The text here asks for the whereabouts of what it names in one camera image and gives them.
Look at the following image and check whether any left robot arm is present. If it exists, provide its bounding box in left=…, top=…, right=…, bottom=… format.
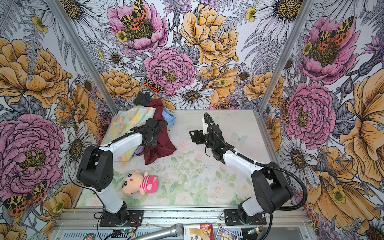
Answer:
left=77, top=119, right=168, bottom=226

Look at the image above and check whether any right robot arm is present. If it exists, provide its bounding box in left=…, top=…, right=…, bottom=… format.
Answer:
left=190, top=113, right=293, bottom=223

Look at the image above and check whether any light blue cloth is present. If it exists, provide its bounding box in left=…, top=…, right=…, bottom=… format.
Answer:
left=162, top=107, right=176, bottom=130

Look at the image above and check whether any pastel floral cloth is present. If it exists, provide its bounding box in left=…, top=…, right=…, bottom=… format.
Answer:
left=94, top=106, right=155, bottom=164

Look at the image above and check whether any dark grey cloth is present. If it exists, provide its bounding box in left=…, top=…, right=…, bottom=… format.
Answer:
left=134, top=92, right=152, bottom=107

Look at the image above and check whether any maroon shirt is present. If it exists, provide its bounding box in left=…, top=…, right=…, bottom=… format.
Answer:
left=139, top=99, right=176, bottom=165

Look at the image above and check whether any pink plush doll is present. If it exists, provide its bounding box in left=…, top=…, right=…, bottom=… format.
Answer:
left=122, top=171, right=159, bottom=196

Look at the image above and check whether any colourful card packet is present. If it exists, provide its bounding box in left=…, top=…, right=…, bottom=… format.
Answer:
left=184, top=224, right=215, bottom=240

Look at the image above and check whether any small picture card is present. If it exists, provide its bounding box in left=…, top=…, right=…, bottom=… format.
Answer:
left=215, top=227, right=239, bottom=240

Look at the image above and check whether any silver microphone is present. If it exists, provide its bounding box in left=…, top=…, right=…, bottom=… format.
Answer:
left=134, top=224, right=184, bottom=240

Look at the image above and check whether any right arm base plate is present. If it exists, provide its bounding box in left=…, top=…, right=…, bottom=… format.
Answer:
left=224, top=209, right=267, bottom=226

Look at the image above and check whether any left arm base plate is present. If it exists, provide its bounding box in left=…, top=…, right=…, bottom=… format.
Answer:
left=100, top=210, right=144, bottom=227

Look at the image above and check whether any aluminium frame rail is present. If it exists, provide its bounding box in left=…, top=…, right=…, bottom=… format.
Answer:
left=51, top=205, right=316, bottom=240

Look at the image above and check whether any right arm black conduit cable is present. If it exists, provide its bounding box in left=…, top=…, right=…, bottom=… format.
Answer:
left=204, top=112, right=309, bottom=211

